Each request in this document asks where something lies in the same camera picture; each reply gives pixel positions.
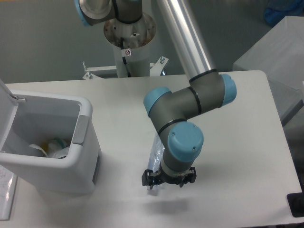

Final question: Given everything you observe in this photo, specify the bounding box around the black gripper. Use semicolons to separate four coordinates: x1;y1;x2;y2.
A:
142;167;197;189

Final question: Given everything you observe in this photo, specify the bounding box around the crushed clear plastic bottle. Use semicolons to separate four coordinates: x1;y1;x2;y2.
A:
146;132;166;190

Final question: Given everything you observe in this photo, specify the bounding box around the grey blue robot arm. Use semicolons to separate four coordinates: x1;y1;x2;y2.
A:
74;0;237;189

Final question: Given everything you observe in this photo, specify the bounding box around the white trash can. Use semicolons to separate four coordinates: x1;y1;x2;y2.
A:
0;84;101;194

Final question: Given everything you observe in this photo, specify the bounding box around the black device at table edge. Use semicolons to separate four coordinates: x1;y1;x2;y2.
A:
287;192;304;218

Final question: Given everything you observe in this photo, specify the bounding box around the paper sheet in plastic sleeve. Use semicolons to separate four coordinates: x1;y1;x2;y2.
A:
0;166;18;221

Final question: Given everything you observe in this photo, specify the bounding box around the blue object in background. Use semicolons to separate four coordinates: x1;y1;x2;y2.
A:
263;0;304;27

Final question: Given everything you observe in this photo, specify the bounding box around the white pedestal base frame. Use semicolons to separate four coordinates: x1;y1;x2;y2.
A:
83;56;169;79

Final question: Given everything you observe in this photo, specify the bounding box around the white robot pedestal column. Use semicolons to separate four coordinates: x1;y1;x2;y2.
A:
113;45;150;78

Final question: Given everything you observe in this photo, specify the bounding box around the black cable on pedestal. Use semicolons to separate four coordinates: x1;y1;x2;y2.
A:
120;37;132;78

